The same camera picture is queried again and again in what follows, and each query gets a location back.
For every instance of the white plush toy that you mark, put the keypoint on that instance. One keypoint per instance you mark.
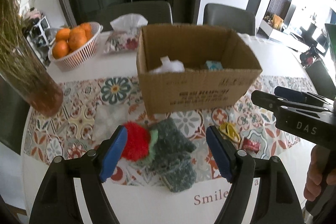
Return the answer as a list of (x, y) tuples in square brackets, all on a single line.
[(169, 66)]

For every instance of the red fluffy plush strawberry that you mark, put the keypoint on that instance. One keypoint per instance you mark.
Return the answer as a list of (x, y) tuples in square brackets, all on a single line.
[(140, 145)]

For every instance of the white tv cabinet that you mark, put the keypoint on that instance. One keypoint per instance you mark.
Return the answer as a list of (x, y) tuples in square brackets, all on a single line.
[(278, 36)]

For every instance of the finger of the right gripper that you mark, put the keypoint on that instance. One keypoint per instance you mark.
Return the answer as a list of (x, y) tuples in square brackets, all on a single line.
[(272, 102), (303, 97)]

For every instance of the left side dark chair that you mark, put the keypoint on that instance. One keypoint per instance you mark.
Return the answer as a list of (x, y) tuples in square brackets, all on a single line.
[(13, 114)]

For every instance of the dark green fuzzy cloth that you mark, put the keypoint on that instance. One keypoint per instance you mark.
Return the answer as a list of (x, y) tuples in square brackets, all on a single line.
[(170, 156)]

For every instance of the white shoe rack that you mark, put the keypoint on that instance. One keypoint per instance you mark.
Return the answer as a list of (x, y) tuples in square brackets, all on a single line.
[(37, 34)]

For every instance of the brown cardboard box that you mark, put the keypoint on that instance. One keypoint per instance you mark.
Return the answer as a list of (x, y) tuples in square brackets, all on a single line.
[(196, 87)]

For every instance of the glass vase dried flowers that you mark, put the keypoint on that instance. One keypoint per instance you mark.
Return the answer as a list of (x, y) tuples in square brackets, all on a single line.
[(20, 66)]

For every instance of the yellow blue small toy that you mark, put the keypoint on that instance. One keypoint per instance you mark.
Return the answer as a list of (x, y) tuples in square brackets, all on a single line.
[(228, 130)]

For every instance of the white basket of oranges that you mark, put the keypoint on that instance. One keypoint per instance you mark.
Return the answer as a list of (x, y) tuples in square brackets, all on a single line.
[(72, 47)]

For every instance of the patterned tile table runner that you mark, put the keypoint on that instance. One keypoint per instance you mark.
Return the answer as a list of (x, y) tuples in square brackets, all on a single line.
[(92, 109)]

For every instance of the dark grey dining chair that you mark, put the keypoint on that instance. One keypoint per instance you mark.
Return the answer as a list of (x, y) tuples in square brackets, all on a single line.
[(154, 11)]

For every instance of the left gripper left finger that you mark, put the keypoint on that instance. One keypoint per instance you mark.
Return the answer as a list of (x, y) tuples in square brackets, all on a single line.
[(56, 200)]

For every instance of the red snack packet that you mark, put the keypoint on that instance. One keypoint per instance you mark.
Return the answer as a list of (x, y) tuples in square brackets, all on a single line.
[(250, 145)]

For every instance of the floral tissue box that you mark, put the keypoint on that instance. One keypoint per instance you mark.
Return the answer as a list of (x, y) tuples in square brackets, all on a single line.
[(126, 30)]

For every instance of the person right hand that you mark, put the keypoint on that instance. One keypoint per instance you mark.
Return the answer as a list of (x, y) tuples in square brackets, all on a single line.
[(314, 177)]

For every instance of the right side dark chair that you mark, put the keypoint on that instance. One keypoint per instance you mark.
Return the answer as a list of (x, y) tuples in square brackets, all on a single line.
[(321, 79)]

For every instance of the teal packet in box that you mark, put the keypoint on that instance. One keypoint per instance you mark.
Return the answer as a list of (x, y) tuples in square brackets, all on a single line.
[(213, 65)]

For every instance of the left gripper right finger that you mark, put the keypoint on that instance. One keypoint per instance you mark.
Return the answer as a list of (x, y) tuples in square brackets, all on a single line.
[(276, 200)]

